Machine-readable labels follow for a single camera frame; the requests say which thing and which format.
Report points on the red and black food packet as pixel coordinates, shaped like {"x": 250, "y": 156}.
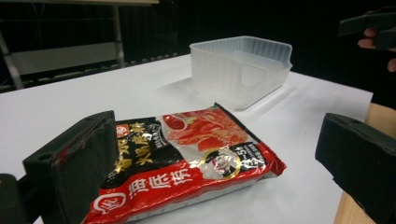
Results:
{"x": 193, "y": 155}

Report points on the metal stand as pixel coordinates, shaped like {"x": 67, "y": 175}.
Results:
{"x": 62, "y": 46}

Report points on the translucent plastic container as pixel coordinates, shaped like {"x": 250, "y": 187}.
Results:
{"x": 239, "y": 67}

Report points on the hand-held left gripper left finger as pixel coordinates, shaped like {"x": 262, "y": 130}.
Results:
{"x": 74, "y": 165}

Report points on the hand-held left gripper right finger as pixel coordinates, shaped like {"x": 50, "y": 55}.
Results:
{"x": 358, "y": 155}

